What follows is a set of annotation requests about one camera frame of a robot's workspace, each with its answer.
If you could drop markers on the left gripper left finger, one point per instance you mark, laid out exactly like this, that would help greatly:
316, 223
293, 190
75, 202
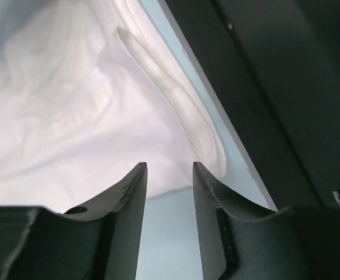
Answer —
98, 239

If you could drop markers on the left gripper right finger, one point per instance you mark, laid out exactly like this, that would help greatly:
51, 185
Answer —
240, 239

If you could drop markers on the white t-shirt with robot print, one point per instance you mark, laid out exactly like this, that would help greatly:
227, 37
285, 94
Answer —
87, 90

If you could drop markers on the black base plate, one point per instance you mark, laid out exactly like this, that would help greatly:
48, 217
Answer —
275, 69

